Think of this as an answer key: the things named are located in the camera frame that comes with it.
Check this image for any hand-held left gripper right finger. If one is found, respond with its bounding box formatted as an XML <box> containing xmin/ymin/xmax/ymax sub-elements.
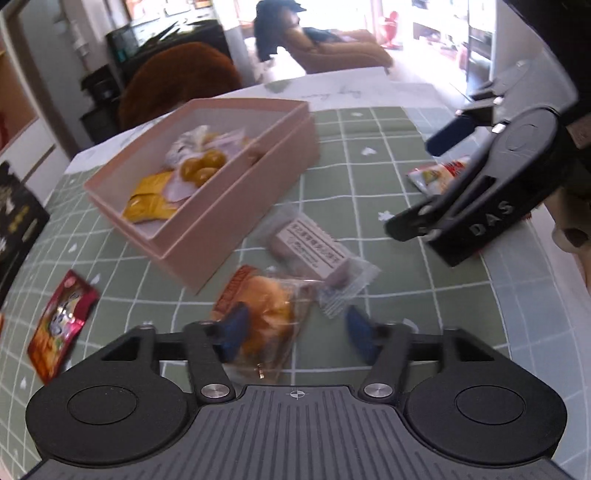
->
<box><xmin>345</xmin><ymin>305</ymin><xmax>497</xmax><ymax>401</ymax></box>

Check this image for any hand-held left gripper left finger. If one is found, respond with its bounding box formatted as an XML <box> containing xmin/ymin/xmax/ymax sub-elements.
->
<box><xmin>99</xmin><ymin>302</ymin><xmax>251</xmax><ymax>403</ymax></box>

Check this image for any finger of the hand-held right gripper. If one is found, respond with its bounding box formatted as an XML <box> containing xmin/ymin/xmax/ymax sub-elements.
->
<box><xmin>385</xmin><ymin>150</ymin><xmax>497</xmax><ymax>243</ymax></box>
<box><xmin>425</xmin><ymin>99</ymin><xmax>506</xmax><ymax>157</ymax></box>

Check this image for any white red snack packet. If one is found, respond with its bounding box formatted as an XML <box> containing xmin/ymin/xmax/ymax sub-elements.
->
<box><xmin>406</xmin><ymin>156</ymin><xmax>472</xmax><ymax>195</ymax></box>

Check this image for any clear orange bread packet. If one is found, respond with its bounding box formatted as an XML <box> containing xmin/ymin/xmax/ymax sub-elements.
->
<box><xmin>210</xmin><ymin>264</ymin><xmax>319</xmax><ymax>384</ymax></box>

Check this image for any pink cardboard box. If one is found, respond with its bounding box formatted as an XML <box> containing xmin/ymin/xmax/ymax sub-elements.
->
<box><xmin>83</xmin><ymin>98</ymin><xmax>321</xmax><ymax>295</ymax></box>

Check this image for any green plum packet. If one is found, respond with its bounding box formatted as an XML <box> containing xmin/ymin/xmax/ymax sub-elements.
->
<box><xmin>163</xmin><ymin>131</ymin><xmax>247</xmax><ymax>204</ymax></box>

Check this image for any person's right hand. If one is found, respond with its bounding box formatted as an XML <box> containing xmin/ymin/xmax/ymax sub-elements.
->
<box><xmin>551</xmin><ymin>187</ymin><xmax>591</xmax><ymax>296</ymax></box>

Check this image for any green checked tablecloth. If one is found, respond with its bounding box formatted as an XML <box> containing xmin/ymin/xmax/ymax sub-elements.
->
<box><xmin>0</xmin><ymin>106</ymin><xmax>552</xmax><ymax>480</ymax></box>

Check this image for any clear brown bar packet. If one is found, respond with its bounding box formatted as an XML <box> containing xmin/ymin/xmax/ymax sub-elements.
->
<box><xmin>261</xmin><ymin>207</ymin><xmax>382</xmax><ymax>320</ymax></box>

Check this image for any red object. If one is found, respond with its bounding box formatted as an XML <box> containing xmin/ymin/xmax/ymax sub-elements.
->
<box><xmin>379</xmin><ymin>9</ymin><xmax>403</xmax><ymax>48</ymax></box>

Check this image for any brown armchair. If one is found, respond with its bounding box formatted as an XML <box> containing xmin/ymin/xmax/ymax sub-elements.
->
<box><xmin>283</xmin><ymin>25</ymin><xmax>394</xmax><ymax>75</ymax></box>

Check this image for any yellow white snack packet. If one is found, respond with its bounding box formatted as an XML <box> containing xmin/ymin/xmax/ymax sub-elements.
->
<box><xmin>167</xmin><ymin>126</ymin><xmax>219</xmax><ymax>163</ymax></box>

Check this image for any black cloth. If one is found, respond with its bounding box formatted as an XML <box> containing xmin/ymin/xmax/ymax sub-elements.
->
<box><xmin>254</xmin><ymin>0</ymin><xmax>309</xmax><ymax>62</ymax></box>

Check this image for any black printed bag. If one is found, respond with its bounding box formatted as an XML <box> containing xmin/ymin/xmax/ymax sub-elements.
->
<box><xmin>0</xmin><ymin>161</ymin><xmax>51</xmax><ymax>303</ymax></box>

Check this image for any brown chair back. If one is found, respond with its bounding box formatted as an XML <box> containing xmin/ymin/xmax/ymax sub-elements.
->
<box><xmin>117</xmin><ymin>41</ymin><xmax>243</xmax><ymax>134</ymax></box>

